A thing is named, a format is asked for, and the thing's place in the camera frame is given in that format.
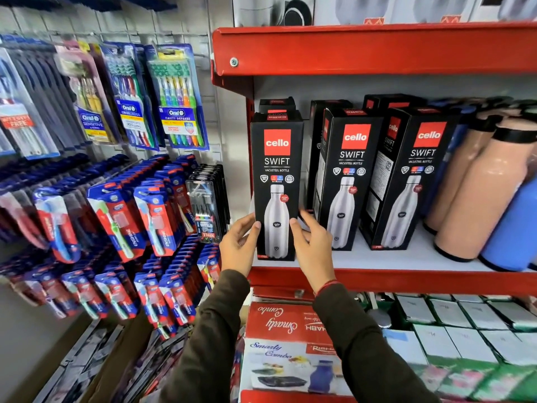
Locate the black steel bottle box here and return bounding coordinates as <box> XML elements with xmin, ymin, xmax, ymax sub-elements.
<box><xmin>362</xmin><ymin>93</ymin><xmax>428</xmax><ymax>122</ymax></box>
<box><xmin>360</xmin><ymin>106</ymin><xmax>461</xmax><ymax>251</ymax></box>
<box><xmin>258</xmin><ymin>97</ymin><xmax>297</xmax><ymax>115</ymax></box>
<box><xmin>250</xmin><ymin>110</ymin><xmax>304</xmax><ymax>262</ymax></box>
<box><xmin>314</xmin><ymin>106</ymin><xmax>385</xmax><ymax>252</ymax></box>
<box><xmin>307</xmin><ymin>99</ymin><xmax>353</xmax><ymax>211</ymax></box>

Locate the group of white boxes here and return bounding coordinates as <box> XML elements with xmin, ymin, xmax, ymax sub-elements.
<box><xmin>383</xmin><ymin>293</ymin><xmax>537</xmax><ymax>366</ymax></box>

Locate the stack of black toothbrush packs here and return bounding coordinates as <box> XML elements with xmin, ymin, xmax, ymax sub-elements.
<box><xmin>185</xmin><ymin>164</ymin><xmax>231</xmax><ymax>245</ymax></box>

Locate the pink yellow toothbrush pack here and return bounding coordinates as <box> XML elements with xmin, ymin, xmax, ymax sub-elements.
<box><xmin>55</xmin><ymin>40</ymin><xmax>123</xmax><ymax>146</ymax></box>

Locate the red metal shelf board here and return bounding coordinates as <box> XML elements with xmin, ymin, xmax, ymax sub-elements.
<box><xmin>248</xmin><ymin>266</ymin><xmax>537</xmax><ymax>297</ymax></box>
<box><xmin>211</xmin><ymin>22</ymin><xmax>537</xmax><ymax>86</ymax></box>

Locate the multicolour toothbrush pack yellow label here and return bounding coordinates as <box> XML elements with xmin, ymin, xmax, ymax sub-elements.
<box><xmin>145</xmin><ymin>43</ymin><xmax>210</xmax><ymax>152</ymax></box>

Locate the brown cardboard box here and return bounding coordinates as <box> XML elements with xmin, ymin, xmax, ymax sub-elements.
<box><xmin>79</xmin><ymin>310</ymin><xmax>155</xmax><ymax>403</ymax></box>

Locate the peach bottle with black cap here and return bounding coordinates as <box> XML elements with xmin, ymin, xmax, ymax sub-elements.
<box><xmin>433</xmin><ymin>116</ymin><xmax>537</xmax><ymax>263</ymax></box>
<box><xmin>422</xmin><ymin>108</ymin><xmax>511</xmax><ymax>236</ymax></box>

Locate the person's left hand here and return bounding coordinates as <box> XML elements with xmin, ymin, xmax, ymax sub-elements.
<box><xmin>219</xmin><ymin>213</ymin><xmax>262</xmax><ymax>278</ymax></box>

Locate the person's right forearm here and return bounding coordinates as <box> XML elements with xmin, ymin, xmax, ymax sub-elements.
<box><xmin>312</xmin><ymin>283</ymin><xmax>441</xmax><ymax>403</ymax></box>

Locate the pile of dark packets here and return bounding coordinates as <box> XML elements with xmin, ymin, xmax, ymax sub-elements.
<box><xmin>33</xmin><ymin>318</ymin><xmax>190</xmax><ymax>403</ymax></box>

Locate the group of green floral boxes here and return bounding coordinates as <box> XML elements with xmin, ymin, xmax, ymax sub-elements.
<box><xmin>411</xmin><ymin>356</ymin><xmax>537</xmax><ymax>403</ymax></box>

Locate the person's right hand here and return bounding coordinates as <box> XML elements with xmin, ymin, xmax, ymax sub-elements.
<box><xmin>289</xmin><ymin>210</ymin><xmax>336</xmax><ymax>294</ymax></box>

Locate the row of red blue toothbrush packets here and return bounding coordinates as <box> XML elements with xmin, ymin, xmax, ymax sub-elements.
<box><xmin>86</xmin><ymin>154</ymin><xmax>169</xmax><ymax>263</ymax></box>
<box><xmin>94</xmin><ymin>260</ymin><xmax>141</xmax><ymax>321</ymax></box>
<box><xmin>133</xmin><ymin>252</ymin><xmax>179</xmax><ymax>341</ymax></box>
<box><xmin>32</xmin><ymin>154</ymin><xmax>131</xmax><ymax>265</ymax></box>
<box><xmin>0</xmin><ymin>252</ymin><xmax>110</xmax><ymax>320</ymax></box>
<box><xmin>0</xmin><ymin>161</ymin><xmax>50</xmax><ymax>251</ymax></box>
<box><xmin>158</xmin><ymin>236</ymin><xmax>203</xmax><ymax>329</ymax></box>
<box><xmin>133</xmin><ymin>154</ymin><xmax>199</xmax><ymax>257</ymax></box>
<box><xmin>196</xmin><ymin>242</ymin><xmax>222</xmax><ymax>291</ymax></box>

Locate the white appliance box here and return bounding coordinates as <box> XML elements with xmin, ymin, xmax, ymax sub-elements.
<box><xmin>232</xmin><ymin>0</ymin><xmax>315</xmax><ymax>28</ymax></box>
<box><xmin>469</xmin><ymin>0</ymin><xmax>537</xmax><ymax>22</ymax></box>
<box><xmin>314</xmin><ymin>0</ymin><xmax>397</xmax><ymax>26</ymax></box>
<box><xmin>385</xmin><ymin>0</ymin><xmax>480</xmax><ymax>25</ymax></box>

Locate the blue toothbrush pack white label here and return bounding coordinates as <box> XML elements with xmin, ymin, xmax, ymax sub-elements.
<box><xmin>100</xmin><ymin>41</ymin><xmax>161</xmax><ymax>152</ymax></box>

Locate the red thread bracelet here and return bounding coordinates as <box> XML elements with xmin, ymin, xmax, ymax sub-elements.
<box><xmin>314</xmin><ymin>280</ymin><xmax>343</xmax><ymax>297</ymax></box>

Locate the red lunch set box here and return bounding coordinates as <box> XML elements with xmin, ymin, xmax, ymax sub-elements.
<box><xmin>238</xmin><ymin>301</ymin><xmax>358</xmax><ymax>398</ymax></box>

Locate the person's left forearm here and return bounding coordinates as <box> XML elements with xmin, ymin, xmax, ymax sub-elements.
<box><xmin>161</xmin><ymin>270</ymin><xmax>251</xmax><ymax>403</ymax></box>

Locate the row of dark blue toothbrush packs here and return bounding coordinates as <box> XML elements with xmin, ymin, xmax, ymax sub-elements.
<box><xmin>0</xmin><ymin>34</ymin><xmax>90</xmax><ymax>161</ymax></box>

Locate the white wire grid panel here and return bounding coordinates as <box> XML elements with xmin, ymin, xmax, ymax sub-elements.
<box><xmin>0</xmin><ymin>3</ymin><xmax>220</xmax><ymax>164</ymax></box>

